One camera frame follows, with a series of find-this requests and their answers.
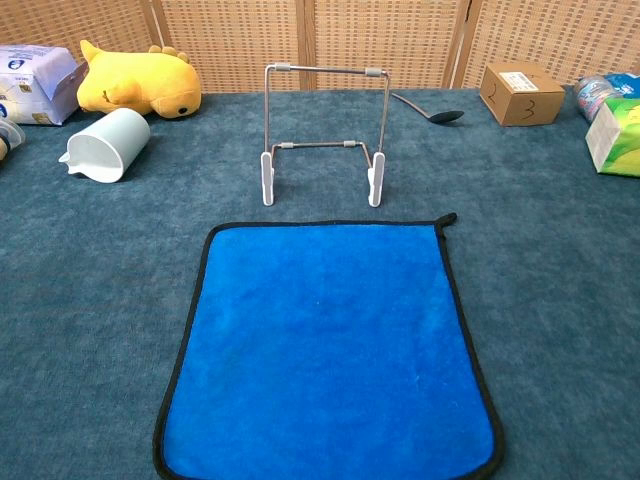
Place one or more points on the white lilac carton package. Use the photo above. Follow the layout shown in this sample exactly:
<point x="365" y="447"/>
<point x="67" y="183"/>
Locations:
<point x="30" y="85"/>

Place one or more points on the blue microfiber cloth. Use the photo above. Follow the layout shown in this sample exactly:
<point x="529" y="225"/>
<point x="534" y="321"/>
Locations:
<point x="325" y="350"/>

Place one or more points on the green tissue box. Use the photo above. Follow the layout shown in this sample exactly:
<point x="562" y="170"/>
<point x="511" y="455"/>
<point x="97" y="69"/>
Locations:
<point x="620" y="140"/>

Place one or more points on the light blue plastic mug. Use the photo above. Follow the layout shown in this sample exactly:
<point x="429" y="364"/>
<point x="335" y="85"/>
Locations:
<point x="115" y="135"/>

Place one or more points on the yellow plush toy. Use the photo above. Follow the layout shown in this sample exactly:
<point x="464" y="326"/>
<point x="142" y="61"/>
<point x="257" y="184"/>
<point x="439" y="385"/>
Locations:
<point x="140" y="80"/>

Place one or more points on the woven wooden folding screen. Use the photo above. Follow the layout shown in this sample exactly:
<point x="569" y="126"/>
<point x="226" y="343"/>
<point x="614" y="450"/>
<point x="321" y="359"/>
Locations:
<point x="230" y="40"/>

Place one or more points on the teal carpet table cover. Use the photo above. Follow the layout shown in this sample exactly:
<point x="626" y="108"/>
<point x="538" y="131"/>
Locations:
<point x="100" y="300"/>

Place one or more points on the cream squeeze bottle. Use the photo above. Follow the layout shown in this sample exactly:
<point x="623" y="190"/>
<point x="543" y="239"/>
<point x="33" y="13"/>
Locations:
<point x="7" y="135"/>

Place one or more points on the blue snack bag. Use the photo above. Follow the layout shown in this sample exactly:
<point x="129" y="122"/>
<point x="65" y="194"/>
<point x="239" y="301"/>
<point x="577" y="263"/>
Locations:
<point x="627" y="85"/>

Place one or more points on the metal spoon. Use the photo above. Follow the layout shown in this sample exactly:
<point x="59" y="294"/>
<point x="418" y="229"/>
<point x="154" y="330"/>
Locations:
<point x="446" y="117"/>

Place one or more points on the brown cardboard box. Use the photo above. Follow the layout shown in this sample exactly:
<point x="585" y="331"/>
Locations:
<point x="520" y="100"/>

